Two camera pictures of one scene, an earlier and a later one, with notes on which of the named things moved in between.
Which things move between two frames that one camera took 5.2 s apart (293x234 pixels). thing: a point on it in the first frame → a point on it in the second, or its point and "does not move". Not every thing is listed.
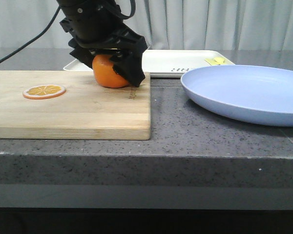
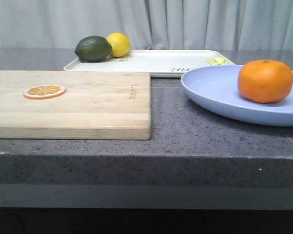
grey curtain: [228, 25] does not move
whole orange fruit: [105, 73] → [265, 81]
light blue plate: [259, 94] does not move
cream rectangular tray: [169, 63] does not move
